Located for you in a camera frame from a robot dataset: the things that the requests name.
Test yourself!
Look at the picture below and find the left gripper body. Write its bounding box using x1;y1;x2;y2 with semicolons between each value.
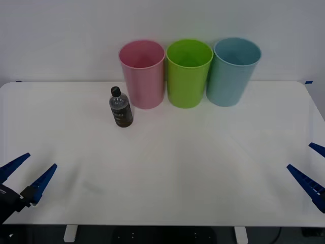
0;183;22;225

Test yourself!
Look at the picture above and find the pale blue plastic bin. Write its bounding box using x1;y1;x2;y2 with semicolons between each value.
205;37;262;107

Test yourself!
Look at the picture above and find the dark bottle with black cap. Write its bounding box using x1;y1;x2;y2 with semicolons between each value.
109;86;134;128

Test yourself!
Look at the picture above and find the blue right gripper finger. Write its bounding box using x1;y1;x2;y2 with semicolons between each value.
308;142;325;159
286;164;325;214

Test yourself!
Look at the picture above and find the white table leg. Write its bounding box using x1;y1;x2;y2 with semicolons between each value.
234;226;248;244
63;225;78;242

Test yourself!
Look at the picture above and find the pink plastic bin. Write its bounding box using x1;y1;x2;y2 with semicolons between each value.
118;39;166;110

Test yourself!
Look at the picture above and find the yellow-green plastic bin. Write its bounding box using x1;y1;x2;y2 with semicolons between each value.
166;38;214;109

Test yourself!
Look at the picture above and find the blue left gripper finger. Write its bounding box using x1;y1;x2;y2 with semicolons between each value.
0;152;31;184
19;163;58;207

